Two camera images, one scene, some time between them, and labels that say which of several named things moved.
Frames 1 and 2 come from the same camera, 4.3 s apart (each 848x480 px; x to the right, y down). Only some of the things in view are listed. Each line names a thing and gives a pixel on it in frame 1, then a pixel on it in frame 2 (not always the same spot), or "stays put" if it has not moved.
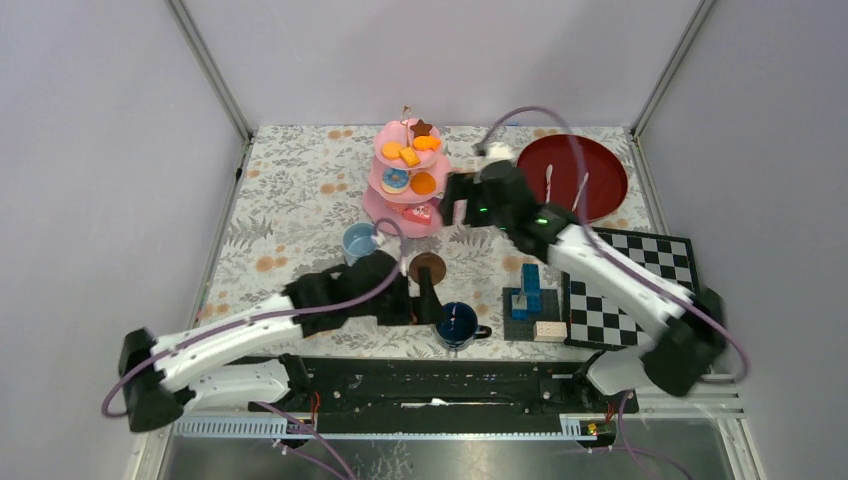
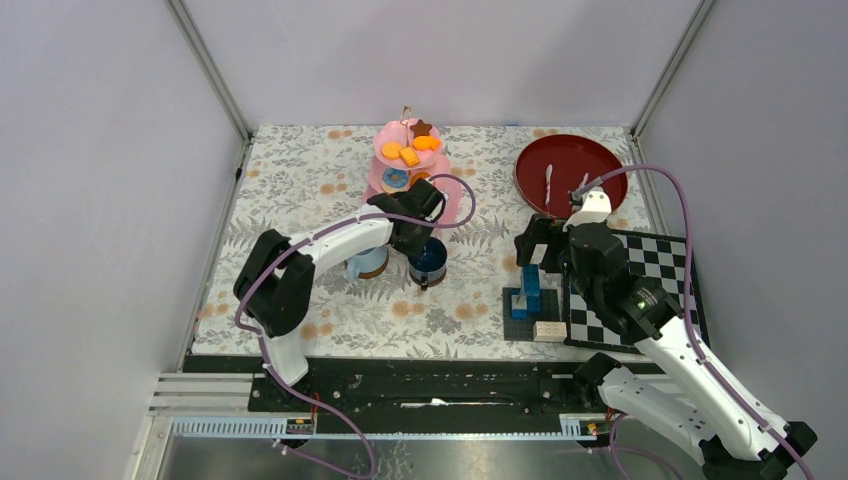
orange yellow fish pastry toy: (426, 142) stays put
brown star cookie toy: (421, 129) stays put
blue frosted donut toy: (394, 180) stays put
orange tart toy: (423, 183) stays put
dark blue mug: (457, 326) → (429, 265)
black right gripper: (463, 201) → (546, 237)
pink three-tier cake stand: (409, 177) stays put
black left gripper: (411, 299) → (411, 234)
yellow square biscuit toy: (409, 156) stays put
